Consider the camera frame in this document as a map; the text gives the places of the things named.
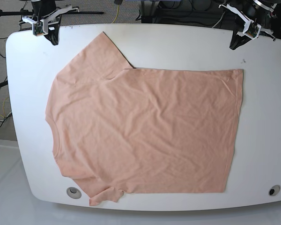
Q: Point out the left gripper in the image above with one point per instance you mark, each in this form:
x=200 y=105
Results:
x=255 y=13

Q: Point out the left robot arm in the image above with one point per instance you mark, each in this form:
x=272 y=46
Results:
x=276 y=2

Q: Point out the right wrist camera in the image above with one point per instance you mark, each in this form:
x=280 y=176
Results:
x=37 y=28

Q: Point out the black tripod stand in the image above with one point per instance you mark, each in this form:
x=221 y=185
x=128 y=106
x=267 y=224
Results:
x=29 y=13

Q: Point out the peach pink T-shirt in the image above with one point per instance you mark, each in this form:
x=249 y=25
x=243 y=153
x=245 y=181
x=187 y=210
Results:
x=120 y=130

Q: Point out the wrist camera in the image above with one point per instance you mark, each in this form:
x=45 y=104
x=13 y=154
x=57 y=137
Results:
x=253 y=31
x=37 y=28

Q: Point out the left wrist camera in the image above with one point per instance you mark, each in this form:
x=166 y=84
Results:
x=253 y=31

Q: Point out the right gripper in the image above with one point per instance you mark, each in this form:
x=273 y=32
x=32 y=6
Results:
x=50 y=19

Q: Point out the table cable grommet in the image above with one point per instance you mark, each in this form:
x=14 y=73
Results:
x=73 y=193
x=274 y=190

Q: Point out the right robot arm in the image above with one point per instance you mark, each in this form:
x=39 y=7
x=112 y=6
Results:
x=45 y=7

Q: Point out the black equipment frame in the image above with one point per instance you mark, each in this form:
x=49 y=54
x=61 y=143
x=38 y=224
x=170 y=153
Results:
x=205 y=13

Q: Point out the right table cable grommet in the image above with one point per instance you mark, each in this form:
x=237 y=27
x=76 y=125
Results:
x=274 y=190

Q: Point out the left table cable grommet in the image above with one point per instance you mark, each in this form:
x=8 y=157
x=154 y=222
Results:
x=73 y=193

